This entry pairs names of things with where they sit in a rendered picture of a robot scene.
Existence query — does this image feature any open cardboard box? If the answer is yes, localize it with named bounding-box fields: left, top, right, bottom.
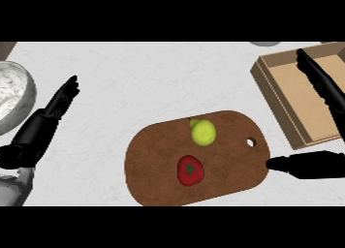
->
left=248, top=42, right=345, bottom=151

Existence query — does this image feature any yellow-green pear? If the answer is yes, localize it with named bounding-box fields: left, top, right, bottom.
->
left=189, top=117, right=217, bottom=147

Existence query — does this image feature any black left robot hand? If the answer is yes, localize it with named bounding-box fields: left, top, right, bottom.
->
left=0, top=75, right=81, bottom=171

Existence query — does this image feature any white marble bowl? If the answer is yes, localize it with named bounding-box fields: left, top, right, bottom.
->
left=0, top=60, right=38, bottom=141

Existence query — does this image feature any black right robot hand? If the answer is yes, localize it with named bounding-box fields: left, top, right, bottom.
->
left=264, top=47, right=345, bottom=180

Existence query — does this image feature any brown wooden cutting board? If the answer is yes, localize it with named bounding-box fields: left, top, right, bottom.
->
left=122, top=109, right=272, bottom=207

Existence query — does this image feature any red tomato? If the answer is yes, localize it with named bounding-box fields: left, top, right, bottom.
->
left=175, top=154, right=205, bottom=187

